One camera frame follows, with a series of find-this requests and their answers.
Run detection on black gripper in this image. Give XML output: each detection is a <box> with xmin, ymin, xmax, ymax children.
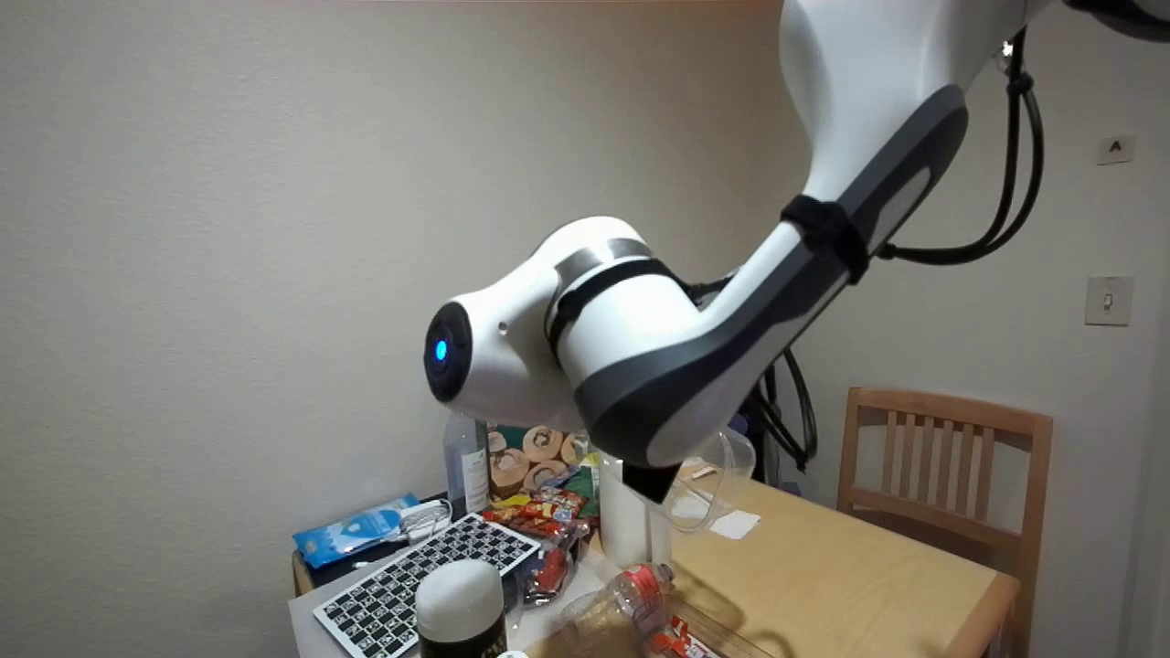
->
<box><xmin>623</xmin><ymin>456</ymin><xmax>685</xmax><ymax>508</ymax></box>

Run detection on clear plastic container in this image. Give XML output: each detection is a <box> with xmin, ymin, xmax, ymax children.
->
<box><xmin>655</xmin><ymin>424</ymin><xmax>763</xmax><ymax>541</ymax></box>

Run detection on orange red sachets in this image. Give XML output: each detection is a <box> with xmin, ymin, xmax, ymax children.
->
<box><xmin>623</xmin><ymin>564</ymin><xmax>694</xmax><ymax>658</ymax></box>

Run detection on white paper napkin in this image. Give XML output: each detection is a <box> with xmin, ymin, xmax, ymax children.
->
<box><xmin>706</xmin><ymin>508</ymin><xmax>763</xmax><ymax>546</ymax></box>

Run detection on red snack packets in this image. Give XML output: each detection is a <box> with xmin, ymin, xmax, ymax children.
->
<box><xmin>483</xmin><ymin>490</ymin><xmax>591</xmax><ymax>603</ymax></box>

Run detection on clear water bottle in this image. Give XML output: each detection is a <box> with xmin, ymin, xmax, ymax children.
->
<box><xmin>441</xmin><ymin>414</ymin><xmax>494</xmax><ymax>517</ymax></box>

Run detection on yellow canister with white lid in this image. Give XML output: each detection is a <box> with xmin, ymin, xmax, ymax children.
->
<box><xmin>408</xmin><ymin>554</ymin><xmax>512</xmax><ymax>658</ymax></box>

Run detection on grid pattern tray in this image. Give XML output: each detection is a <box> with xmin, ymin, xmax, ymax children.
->
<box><xmin>311</xmin><ymin>508</ymin><xmax>547</xmax><ymax>658</ymax></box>

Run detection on wooden chair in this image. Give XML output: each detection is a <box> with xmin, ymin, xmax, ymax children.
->
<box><xmin>833</xmin><ymin>383</ymin><xmax>1060</xmax><ymax>658</ymax></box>

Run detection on blue packet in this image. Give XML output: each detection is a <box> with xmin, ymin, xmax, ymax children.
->
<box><xmin>288</xmin><ymin>490</ymin><xmax>458</xmax><ymax>577</ymax></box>

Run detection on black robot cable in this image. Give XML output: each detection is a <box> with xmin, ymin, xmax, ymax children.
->
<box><xmin>690</xmin><ymin>33</ymin><xmax>1054</xmax><ymax>474</ymax></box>

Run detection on white wall switch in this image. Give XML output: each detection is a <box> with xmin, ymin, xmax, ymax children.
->
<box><xmin>1084</xmin><ymin>273</ymin><xmax>1138</xmax><ymax>328</ymax></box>

